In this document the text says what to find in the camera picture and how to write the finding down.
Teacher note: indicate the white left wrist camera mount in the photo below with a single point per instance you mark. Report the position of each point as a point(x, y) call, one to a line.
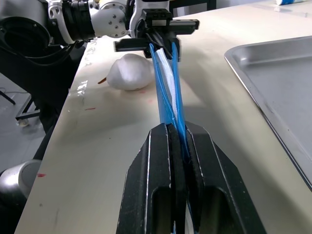
point(135, 17)

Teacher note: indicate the metal tray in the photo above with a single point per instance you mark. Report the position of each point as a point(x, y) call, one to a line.
point(280, 85)

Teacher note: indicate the black robot torso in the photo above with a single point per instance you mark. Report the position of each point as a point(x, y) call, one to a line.
point(24, 61)

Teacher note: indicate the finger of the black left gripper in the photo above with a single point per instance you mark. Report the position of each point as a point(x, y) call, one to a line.
point(158, 40)
point(176, 48)

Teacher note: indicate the white goose plush toy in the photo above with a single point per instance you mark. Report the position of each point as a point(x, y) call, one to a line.
point(129, 73)

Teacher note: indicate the white blue small bottle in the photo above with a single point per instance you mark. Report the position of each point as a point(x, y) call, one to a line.
point(287, 2)

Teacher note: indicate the black metal floor stand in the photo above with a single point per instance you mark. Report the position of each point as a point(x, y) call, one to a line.
point(26, 109)

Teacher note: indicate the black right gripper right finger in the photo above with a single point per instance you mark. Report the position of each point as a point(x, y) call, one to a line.
point(219, 182)

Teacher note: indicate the grey rounded shape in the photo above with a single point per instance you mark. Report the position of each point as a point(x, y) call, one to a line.
point(19, 178)

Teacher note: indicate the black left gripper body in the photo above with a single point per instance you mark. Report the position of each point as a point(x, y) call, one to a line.
point(156, 14)

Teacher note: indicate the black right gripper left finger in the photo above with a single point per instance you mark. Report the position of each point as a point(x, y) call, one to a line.
point(151, 182)

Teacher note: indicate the blue surgical instrument pack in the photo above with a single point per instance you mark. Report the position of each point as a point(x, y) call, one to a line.
point(168, 107)

